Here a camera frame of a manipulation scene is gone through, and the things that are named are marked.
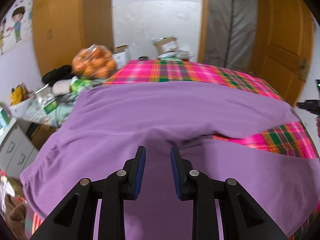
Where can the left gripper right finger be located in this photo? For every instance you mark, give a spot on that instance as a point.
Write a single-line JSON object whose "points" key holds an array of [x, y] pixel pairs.
{"points": [[221, 209]]}

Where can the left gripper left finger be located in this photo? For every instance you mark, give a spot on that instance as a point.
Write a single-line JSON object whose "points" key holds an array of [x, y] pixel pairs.
{"points": [[74, 216]]}

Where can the purple fleece garment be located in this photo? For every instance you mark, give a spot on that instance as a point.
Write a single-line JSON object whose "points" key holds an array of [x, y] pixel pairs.
{"points": [[109, 123]]}

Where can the person's right hand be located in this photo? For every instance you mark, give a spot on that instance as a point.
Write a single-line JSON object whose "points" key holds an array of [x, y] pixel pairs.
{"points": [[318, 125]]}

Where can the pink plaid bed sheet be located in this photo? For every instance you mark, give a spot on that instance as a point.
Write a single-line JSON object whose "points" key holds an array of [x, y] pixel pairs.
{"points": [[289, 139]]}

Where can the wooden door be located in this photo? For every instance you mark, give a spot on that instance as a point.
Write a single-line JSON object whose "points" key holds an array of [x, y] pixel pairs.
{"points": [[283, 46]]}

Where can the grey drawer nightstand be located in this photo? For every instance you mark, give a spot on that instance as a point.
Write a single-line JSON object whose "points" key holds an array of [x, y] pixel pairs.
{"points": [[17, 151]]}

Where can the green white milk carton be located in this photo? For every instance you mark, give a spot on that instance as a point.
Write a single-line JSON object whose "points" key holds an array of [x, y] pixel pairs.
{"points": [[49, 104]]}

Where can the yellow bag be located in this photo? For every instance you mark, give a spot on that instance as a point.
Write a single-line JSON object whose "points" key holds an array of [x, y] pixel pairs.
{"points": [[19, 94]]}

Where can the black clothing pile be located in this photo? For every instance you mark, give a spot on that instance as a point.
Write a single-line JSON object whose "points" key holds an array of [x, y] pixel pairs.
{"points": [[62, 73]]}

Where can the bag of oranges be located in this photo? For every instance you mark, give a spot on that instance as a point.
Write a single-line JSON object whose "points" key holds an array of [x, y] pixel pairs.
{"points": [[95, 62]]}

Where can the cardboard box with label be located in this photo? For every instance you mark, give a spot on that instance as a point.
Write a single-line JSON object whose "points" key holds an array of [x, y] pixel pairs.
{"points": [[165, 45]]}

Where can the white product box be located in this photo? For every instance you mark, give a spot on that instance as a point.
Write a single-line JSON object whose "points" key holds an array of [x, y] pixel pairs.
{"points": [[122, 56]]}

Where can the wooden wardrobe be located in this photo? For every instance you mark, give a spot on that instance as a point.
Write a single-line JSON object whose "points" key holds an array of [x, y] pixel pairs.
{"points": [[61, 28]]}

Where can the cartoon couple wall sticker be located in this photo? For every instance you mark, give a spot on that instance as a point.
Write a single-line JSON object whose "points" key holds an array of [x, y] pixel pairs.
{"points": [[17, 17]]}

